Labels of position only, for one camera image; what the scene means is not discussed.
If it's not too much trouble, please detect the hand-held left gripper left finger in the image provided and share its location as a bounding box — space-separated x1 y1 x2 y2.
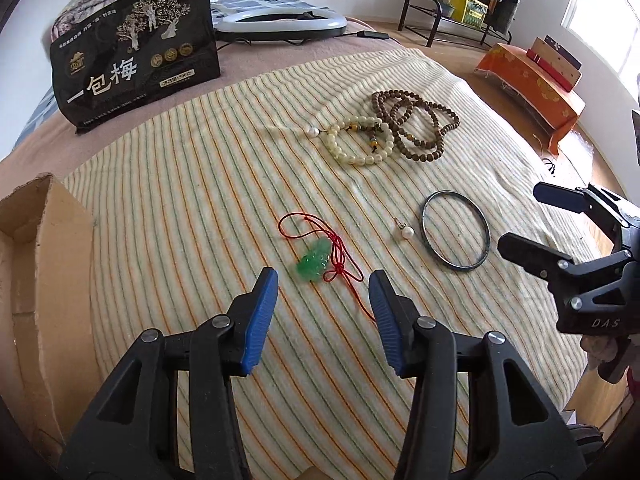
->
57 266 279 480

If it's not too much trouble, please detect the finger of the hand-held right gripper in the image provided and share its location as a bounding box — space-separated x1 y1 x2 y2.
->
497 232 636 292
533 181 632 248

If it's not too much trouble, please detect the striped cream blanket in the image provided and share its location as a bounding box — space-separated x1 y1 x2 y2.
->
60 47 608 480

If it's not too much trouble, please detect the tan flat box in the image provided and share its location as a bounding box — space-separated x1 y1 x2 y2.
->
527 35 583 93

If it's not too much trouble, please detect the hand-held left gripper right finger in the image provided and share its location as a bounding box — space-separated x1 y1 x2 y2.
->
367 270 588 480

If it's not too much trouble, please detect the green jade pendant red cord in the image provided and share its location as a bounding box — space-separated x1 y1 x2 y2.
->
278 212 377 322

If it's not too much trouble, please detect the white bead bracelet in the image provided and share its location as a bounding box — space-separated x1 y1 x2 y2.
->
324 115 396 167

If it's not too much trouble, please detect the cardboard box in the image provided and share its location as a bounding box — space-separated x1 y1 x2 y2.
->
0 172 103 456

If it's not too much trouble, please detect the window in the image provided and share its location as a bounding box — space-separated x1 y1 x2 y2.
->
560 0 640 81

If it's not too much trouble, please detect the dark metal bangle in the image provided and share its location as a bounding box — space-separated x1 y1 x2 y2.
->
421 190 491 273

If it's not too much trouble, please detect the person's right hand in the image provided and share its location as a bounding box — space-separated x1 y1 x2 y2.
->
580 334 620 367

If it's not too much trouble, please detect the yellow crate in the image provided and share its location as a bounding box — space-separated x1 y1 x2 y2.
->
450 0 488 28

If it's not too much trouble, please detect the white ring light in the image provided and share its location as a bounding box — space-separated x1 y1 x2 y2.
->
210 2 347 38

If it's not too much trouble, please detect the brown wooden bead necklace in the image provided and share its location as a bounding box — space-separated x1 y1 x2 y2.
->
371 89 461 163

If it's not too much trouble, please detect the orange cloth covered table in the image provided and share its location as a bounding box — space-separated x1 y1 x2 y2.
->
475 42 586 156

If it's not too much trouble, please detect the pinkish brown blanket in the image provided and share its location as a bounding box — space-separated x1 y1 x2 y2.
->
0 17 426 171

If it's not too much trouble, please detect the black printed snack bag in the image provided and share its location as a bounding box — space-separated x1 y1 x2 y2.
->
50 0 221 136

